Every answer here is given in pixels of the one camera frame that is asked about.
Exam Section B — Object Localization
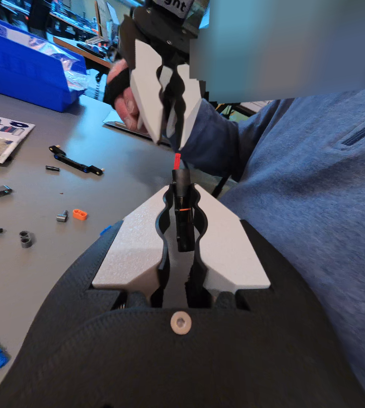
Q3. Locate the person's right hand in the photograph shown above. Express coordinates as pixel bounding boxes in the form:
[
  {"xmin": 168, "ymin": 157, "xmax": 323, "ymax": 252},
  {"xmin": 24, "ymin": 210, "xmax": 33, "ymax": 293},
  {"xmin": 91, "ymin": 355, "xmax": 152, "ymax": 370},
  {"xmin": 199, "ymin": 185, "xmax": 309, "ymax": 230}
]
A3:
[{"xmin": 107, "ymin": 60, "xmax": 149, "ymax": 133}]

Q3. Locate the person's blue sweater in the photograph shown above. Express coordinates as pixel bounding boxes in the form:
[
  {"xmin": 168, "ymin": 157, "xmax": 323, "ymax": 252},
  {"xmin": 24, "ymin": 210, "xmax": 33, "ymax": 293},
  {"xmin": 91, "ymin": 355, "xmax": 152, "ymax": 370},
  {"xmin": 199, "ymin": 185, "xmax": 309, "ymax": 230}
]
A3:
[{"xmin": 217, "ymin": 85, "xmax": 365, "ymax": 408}]

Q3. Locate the blue plastic bin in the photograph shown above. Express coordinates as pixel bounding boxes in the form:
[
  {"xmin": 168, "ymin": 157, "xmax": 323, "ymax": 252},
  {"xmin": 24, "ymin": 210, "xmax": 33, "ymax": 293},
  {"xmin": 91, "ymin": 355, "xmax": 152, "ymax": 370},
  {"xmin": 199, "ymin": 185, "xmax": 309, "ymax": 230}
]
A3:
[{"xmin": 0, "ymin": 10, "xmax": 87, "ymax": 113}]

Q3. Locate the black stand leg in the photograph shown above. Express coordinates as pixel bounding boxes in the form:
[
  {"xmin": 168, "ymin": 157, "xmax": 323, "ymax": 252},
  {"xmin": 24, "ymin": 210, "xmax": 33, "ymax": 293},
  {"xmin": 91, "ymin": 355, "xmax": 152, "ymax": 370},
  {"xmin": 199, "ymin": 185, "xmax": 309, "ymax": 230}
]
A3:
[{"xmin": 211, "ymin": 174, "xmax": 231, "ymax": 199}]

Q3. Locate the black lego shock absorber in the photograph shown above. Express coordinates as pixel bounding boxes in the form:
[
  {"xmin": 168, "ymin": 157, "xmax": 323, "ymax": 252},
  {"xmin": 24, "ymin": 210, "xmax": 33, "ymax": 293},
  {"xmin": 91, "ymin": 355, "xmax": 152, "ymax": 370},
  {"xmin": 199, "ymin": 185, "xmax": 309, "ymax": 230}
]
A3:
[{"xmin": 171, "ymin": 168, "xmax": 196, "ymax": 253}]

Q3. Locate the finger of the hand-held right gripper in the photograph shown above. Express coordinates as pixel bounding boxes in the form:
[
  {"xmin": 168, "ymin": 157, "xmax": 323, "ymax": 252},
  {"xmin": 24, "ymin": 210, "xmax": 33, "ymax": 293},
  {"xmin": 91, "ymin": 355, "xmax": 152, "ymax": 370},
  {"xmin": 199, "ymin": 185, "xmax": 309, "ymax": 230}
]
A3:
[
  {"xmin": 130, "ymin": 39, "xmax": 166, "ymax": 145},
  {"xmin": 175, "ymin": 63, "xmax": 204, "ymax": 152}
]

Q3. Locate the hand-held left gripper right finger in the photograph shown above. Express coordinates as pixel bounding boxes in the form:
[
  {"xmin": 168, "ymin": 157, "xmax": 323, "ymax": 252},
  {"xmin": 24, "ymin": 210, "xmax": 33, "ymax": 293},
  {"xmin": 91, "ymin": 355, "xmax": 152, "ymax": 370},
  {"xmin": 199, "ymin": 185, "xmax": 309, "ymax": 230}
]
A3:
[{"xmin": 186, "ymin": 184, "xmax": 272, "ymax": 308}]

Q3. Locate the pile of clear plastic bags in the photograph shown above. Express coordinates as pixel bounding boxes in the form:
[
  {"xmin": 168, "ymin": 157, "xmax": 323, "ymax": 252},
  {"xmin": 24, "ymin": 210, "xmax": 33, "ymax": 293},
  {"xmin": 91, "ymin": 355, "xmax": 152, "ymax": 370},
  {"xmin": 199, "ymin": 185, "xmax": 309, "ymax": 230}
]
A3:
[{"xmin": 0, "ymin": 16, "xmax": 89, "ymax": 93}]

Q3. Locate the black lego beam with pins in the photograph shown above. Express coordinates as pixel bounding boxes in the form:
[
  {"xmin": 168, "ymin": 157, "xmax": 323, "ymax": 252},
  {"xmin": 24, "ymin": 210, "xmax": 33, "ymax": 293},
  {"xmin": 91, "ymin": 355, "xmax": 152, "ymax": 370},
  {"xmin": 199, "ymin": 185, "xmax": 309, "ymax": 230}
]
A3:
[{"xmin": 49, "ymin": 145, "xmax": 104, "ymax": 176}]

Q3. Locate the silver flat panel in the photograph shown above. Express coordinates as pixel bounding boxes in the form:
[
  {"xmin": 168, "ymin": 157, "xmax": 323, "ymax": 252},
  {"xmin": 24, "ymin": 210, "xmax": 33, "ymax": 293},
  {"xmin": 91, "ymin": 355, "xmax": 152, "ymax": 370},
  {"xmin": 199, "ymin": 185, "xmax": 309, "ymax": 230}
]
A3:
[{"xmin": 102, "ymin": 109, "xmax": 172, "ymax": 145}]

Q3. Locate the sticker sheet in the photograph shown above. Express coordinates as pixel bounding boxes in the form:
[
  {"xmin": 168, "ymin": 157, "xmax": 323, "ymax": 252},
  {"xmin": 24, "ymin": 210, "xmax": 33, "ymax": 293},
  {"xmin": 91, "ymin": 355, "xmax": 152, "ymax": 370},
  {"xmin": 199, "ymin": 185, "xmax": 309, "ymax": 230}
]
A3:
[{"xmin": 0, "ymin": 112, "xmax": 36, "ymax": 164}]

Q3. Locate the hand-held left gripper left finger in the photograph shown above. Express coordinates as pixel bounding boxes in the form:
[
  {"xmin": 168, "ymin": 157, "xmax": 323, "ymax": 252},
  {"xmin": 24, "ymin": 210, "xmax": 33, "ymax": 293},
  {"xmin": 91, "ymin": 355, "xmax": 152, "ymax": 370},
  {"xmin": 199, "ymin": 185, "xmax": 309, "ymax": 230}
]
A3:
[{"xmin": 91, "ymin": 185, "xmax": 173, "ymax": 308}]

